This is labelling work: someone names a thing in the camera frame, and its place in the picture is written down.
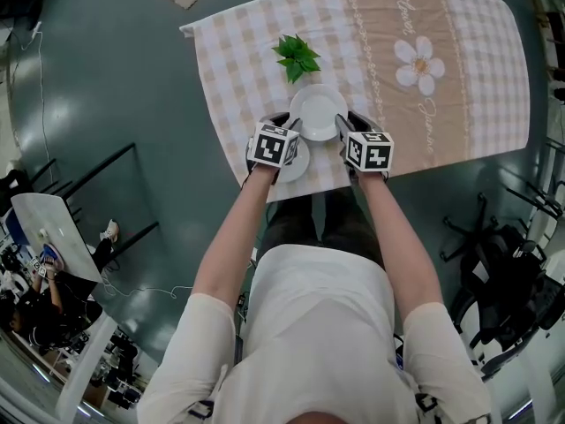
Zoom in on pink dish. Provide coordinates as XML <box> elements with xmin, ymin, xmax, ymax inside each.
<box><xmin>41</xmin><ymin>243</ymin><xmax>67</xmax><ymax>271</ymax></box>

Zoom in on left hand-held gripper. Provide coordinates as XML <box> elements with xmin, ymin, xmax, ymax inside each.
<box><xmin>245</xmin><ymin>111</ymin><xmax>305</xmax><ymax>168</ymax></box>

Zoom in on person's white shirt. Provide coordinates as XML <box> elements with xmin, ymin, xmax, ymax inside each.
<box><xmin>136</xmin><ymin>243</ymin><xmax>493</xmax><ymax>424</ymax></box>

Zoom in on black office chair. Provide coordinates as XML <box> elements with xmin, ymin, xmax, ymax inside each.
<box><xmin>441</xmin><ymin>192</ymin><xmax>557</xmax><ymax>357</ymax></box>

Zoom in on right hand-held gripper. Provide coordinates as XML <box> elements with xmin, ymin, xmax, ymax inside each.
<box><xmin>334</xmin><ymin>110</ymin><xmax>394</xmax><ymax>172</ymax></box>

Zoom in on white marble table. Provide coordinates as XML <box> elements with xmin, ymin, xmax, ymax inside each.
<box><xmin>9</xmin><ymin>142</ymin><xmax>160</xmax><ymax>284</ymax></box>

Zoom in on black white strap buckle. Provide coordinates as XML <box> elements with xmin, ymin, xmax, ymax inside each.
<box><xmin>188</xmin><ymin>398</ymin><xmax>215</xmax><ymax>419</ymax></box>
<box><xmin>414</xmin><ymin>393</ymin><xmax>438</xmax><ymax>414</ymax></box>

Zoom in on white floor cable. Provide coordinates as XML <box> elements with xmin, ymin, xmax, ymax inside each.
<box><xmin>101</xmin><ymin>276</ymin><xmax>195</xmax><ymax>299</ymax></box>

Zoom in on checked floral tablecloth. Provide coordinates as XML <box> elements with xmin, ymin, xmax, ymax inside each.
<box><xmin>178</xmin><ymin>0</ymin><xmax>531</xmax><ymax>202</ymax></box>

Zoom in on small green potted plant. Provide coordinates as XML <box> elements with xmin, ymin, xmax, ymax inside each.
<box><xmin>271</xmin><ymin>34</ymin><xmax>322</xmax><ymax>84</ymax></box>

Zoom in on person's left forearm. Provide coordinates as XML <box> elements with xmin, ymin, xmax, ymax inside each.
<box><xmin>192</xmin><ymin>165</ymin><xmax>283</xmax><ymax>315</ymax></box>

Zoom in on person's dark trousers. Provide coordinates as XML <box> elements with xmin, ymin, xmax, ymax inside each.
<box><xmin>258</xmin><ymin>187</ymin><xmax>385</xmax><ymax>264</ymax></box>

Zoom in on white plate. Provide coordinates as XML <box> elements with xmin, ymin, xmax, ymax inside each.
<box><xmin>274</xmin><ymin>140</ymin><xmax>311</xmax><ymax>184</ymax></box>
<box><xmin>289</xmin><ymin>84</ymin><xmax>349</xmax><ymax>141</ymax></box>

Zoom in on person's right forearm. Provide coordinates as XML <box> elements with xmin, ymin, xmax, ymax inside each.
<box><xmin>355</xmin><ymin>170</ymin><xmax>447</xmax><ymax>317</ymax></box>

